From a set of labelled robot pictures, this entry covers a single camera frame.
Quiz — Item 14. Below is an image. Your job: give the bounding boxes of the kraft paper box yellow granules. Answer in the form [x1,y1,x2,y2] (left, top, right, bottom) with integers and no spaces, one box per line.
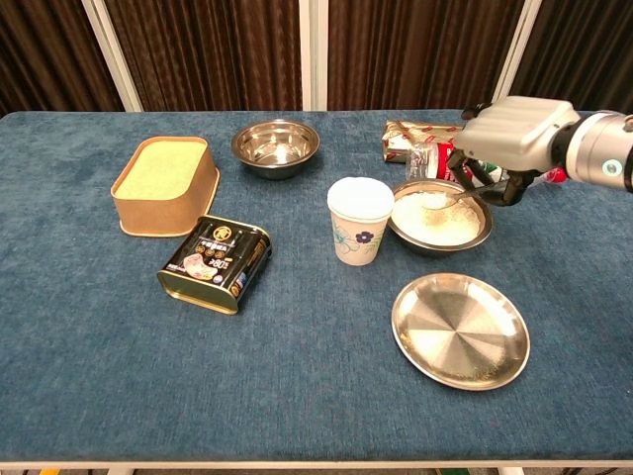
[110,136,222,238]

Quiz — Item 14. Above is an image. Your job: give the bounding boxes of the round flat metal plate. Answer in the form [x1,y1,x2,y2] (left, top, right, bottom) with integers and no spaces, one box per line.
[391,272,531,392]

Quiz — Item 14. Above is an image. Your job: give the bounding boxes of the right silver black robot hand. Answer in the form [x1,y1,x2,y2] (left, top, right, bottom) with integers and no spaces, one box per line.
[447,96,583,208]

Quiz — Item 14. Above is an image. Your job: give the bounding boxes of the dark pleated partition panel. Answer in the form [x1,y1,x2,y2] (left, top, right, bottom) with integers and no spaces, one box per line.
[503,0,633,114]
[311,0,543,111]
[81,0,313,113]
[0,0,125,118]

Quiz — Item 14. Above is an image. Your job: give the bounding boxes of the empty deep steel bowl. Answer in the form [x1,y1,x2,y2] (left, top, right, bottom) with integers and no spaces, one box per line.
[230,119,321,180]

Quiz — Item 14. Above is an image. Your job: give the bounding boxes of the metal spoon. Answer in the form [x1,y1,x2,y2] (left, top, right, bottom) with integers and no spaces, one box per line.
[433,190,500,212]

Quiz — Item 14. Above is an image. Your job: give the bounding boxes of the flower print paper cup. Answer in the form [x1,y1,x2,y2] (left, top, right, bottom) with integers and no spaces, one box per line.
[326,176,396,267]

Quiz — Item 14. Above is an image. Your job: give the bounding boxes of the black luncheon meat tin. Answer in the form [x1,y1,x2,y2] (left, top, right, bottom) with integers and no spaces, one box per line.
[156,214,273,316]

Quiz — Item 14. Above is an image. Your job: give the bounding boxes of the red label water bottle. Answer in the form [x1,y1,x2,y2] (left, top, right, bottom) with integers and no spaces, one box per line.
[405,141,570,185]

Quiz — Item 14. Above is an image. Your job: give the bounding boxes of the blue table cloth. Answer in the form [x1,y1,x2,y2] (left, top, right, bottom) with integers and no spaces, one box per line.
[0,109,633,464]

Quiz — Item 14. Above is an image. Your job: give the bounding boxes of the gold foil snack packet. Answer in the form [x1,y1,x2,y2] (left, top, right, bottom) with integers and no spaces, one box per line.
[381,119,470,164]

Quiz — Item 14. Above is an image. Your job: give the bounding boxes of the steel bowl with white powder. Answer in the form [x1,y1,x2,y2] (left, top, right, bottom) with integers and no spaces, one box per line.
[387,178,495,257]

